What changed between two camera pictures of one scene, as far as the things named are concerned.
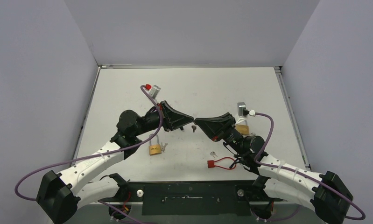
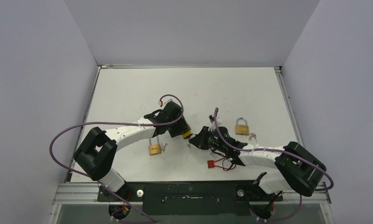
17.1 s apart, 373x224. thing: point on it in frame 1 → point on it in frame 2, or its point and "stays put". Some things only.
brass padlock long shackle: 155,149 stays put
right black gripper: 226,125 → 205,139
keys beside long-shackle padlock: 163,147 stays put
